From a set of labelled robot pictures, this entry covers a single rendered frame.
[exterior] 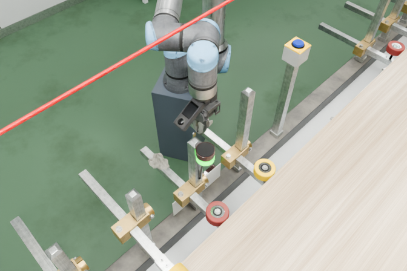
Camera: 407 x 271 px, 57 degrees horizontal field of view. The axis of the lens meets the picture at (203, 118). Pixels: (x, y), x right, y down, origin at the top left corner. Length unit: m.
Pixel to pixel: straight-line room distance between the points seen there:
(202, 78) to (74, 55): 2.35
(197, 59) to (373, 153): 0.82
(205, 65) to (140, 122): 1.69
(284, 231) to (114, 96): 1.94
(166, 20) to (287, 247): 0.81
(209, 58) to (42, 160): 1.83
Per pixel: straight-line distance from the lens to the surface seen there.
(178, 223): 1.52
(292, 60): 1.41
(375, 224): 1.42
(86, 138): 2.72
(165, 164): 1.45
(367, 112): 1.71
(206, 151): 1.17
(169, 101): 2.07
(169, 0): 1.30
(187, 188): 1.39
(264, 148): 1.72
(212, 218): 1.30
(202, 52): 1.09
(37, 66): 3.37
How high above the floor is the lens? 2.08
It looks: 50 degrees down
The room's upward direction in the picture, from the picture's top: straight up
